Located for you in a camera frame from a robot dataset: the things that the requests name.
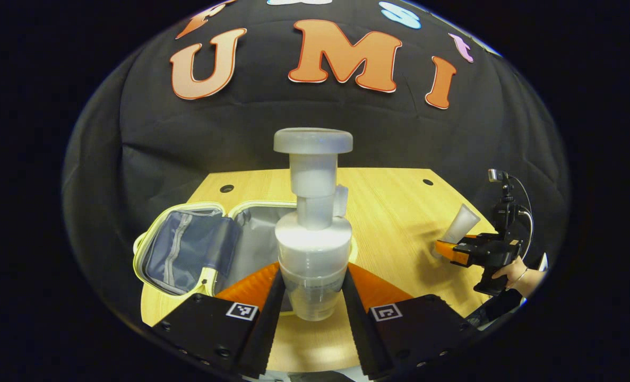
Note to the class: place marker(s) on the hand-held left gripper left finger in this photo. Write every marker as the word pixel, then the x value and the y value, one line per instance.
pixel 264 329

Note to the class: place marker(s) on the white squeeze tube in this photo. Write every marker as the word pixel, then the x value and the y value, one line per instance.
pixel 460 225

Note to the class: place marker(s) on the person's dark clothing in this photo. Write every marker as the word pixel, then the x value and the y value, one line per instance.
pixel 498 309

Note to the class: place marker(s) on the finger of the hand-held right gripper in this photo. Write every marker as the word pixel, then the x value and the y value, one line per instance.
pixel 474 236
pixel 447 250

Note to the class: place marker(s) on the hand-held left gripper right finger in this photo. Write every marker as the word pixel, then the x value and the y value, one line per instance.
pixel 362 329

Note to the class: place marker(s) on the white foam pump bottle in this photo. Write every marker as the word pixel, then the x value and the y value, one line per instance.
pixel 314 249

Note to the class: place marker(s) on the cream yellow suitcase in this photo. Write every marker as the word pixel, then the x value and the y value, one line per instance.
pixel 187 249

